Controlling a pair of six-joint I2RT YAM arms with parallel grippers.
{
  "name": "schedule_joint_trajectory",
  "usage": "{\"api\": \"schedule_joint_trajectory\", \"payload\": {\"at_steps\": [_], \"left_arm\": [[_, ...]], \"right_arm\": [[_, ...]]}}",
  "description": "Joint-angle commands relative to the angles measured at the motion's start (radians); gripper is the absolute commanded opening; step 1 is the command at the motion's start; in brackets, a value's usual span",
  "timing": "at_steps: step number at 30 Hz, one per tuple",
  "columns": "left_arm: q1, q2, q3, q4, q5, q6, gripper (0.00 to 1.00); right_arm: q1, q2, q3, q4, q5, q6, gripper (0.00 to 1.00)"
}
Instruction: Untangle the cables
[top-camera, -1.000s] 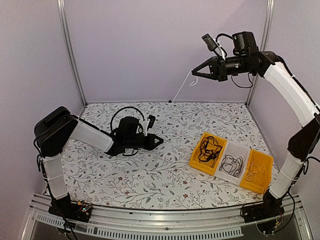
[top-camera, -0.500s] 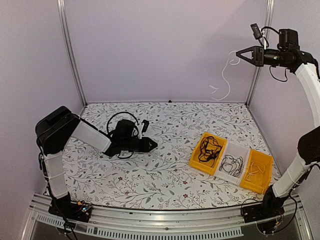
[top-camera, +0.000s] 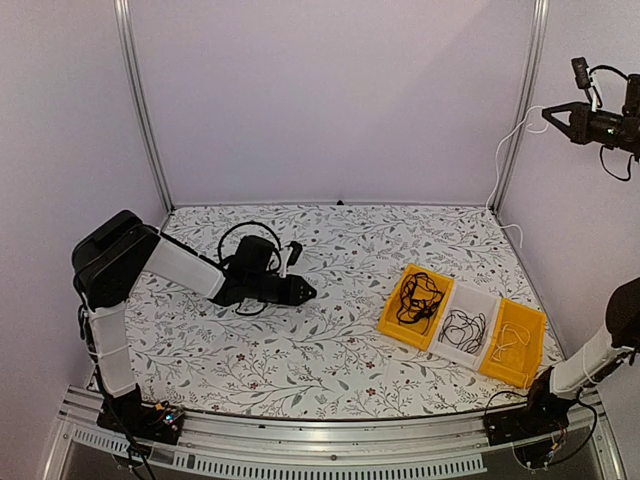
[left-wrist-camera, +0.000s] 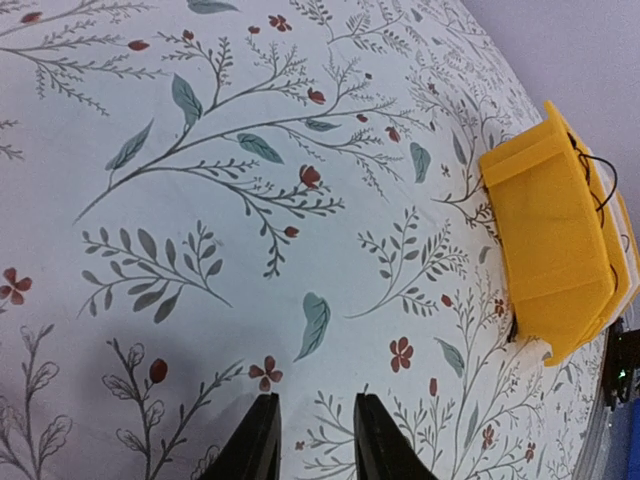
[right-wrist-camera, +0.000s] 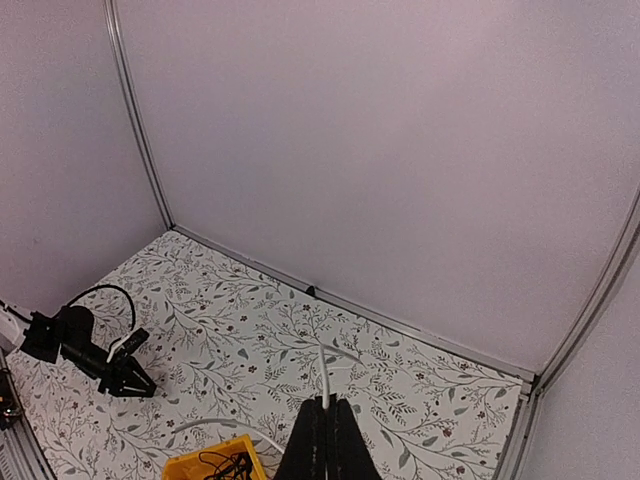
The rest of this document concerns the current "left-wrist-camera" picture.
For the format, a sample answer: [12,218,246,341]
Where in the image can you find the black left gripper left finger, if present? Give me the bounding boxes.
[198,393,280,480]

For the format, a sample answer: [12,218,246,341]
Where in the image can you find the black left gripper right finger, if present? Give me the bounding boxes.
[354,393,437,480]

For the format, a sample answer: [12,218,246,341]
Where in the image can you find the thin black cable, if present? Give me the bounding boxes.
[569,132,621,291]

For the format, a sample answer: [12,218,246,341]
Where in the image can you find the floral patterned table cloth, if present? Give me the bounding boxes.
[1,1,604,479]

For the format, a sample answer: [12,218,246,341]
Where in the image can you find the yellow bin nearest centre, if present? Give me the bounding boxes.
[479,102,618,367]

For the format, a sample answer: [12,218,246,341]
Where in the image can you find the translucent white bin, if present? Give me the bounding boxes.
[589,159,639,326]

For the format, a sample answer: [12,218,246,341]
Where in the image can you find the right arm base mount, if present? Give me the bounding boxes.
[601,317,639,411]

